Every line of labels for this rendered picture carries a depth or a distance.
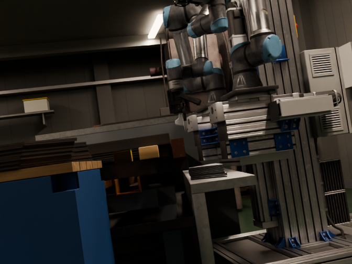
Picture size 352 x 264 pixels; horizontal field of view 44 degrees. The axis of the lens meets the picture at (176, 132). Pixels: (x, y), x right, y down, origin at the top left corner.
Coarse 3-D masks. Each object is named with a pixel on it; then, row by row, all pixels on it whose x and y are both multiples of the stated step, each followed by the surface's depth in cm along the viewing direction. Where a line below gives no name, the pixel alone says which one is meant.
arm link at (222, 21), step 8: (208, 8) 189; (216, 8) 186; (224, 8) 188; (208, 16) 189; (216, 16) 186; (224, 16) 187; (208, 24) 190; (216, 24) 186; (224, 24) 187; (216, 32) 191
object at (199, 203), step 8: (192, 200) 135; (200, 200) 133; (192, 208) 151; (200, 208) 133; (200, 216) 133; (200, 224) 133; (208, 224) 133; (192, 232) 225; (200, 232) 133; (208, 232) 133; (200, 240) 133; (208, 240) 133; (200, 248) 132; (208, 248) 132; (200, 256) 137; (208, 256) 132
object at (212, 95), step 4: (216, 88) 258; (220, 88) 258; (224, 88) 260; (208, 92) 261; (212, 92) 259; (216, 92) 258; (220, 92) 258; (224, 92) 259; (208, 96) 260; (212, 96) 259; (216, 96) 257; (220, 96) 257; (208, 100) 259; (212, 100) 259; (216, 100) 256; (220, 100) 256; (208, 104) 259
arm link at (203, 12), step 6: (204, 6) 202; (204, 12) 200; (198, 18) 198; (192, 24) 198; (198, 24) 195; (192, 30) 198; (198, 30) 196; (204, 30) 194; (192, 36) 201; (198, 36) 200
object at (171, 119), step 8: (144, 120) 301; (152, 120) 301; (160, 120) 301; (168, 120) 301; (88, 128) 301; (96, 128) 301; (104, 128) 301; (112, 128) 301; (120, 128) 301; (40, 136) 300; (48, 136) 300; (56, 136) 300; (64, 136) 300
